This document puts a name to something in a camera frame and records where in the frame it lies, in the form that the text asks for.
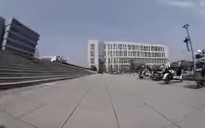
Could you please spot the wide grey stone steps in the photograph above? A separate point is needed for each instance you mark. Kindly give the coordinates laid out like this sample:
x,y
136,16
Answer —
x,y
26,71

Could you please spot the large white building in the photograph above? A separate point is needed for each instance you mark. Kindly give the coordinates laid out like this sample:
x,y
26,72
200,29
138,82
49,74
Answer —
x,y
130,55

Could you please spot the grey paved plaza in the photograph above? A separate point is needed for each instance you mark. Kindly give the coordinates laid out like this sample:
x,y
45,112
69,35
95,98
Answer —
x,y
103,106

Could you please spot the row of parked scooters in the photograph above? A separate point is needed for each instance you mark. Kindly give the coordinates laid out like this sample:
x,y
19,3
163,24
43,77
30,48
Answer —
x,y
160,73

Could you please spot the dark banded building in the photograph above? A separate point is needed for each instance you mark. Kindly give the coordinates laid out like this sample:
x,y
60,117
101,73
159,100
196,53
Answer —
x,y
21,41

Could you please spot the row of trees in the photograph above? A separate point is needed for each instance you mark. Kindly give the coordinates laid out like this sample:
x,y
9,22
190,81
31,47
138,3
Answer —
x,y
185,64

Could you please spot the low white building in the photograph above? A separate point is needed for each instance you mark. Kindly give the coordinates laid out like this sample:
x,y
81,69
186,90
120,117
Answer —
x,y
50,59

